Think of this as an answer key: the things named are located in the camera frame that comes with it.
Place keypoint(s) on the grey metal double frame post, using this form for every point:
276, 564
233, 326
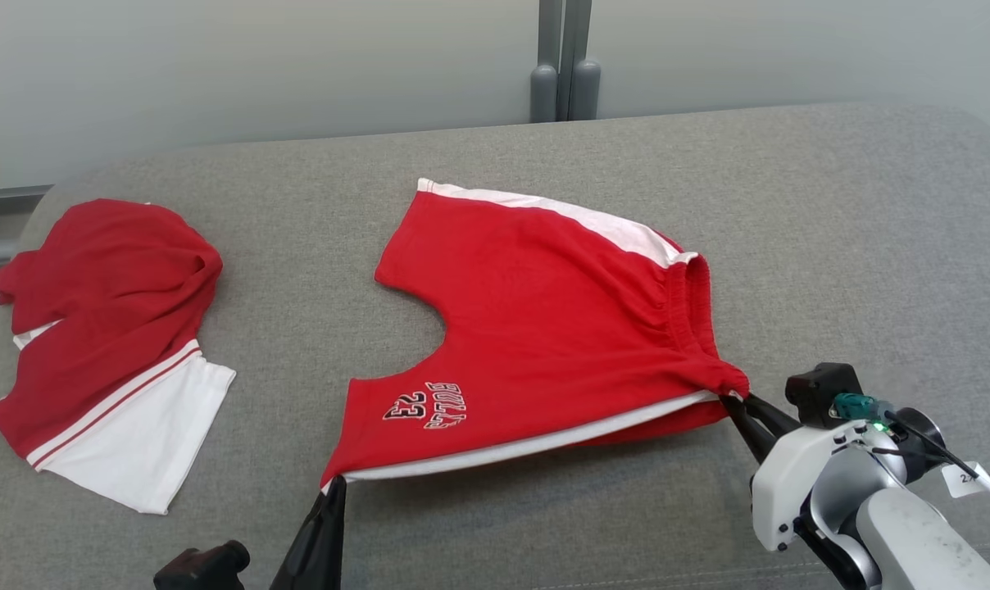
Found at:
565, 57

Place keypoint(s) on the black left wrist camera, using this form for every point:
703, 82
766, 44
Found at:
204, 567

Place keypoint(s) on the red shorts number 23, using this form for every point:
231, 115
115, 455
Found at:
544, 328

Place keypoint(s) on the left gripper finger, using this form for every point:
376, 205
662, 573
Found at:
319, 549

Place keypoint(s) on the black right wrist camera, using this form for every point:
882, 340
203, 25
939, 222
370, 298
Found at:
823, 389

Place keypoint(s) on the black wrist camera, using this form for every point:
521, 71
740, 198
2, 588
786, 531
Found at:
823, 389
204, 567

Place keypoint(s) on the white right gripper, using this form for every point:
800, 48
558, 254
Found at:
790, 483

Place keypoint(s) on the red and white t-shirt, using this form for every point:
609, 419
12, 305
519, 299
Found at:
110, 328

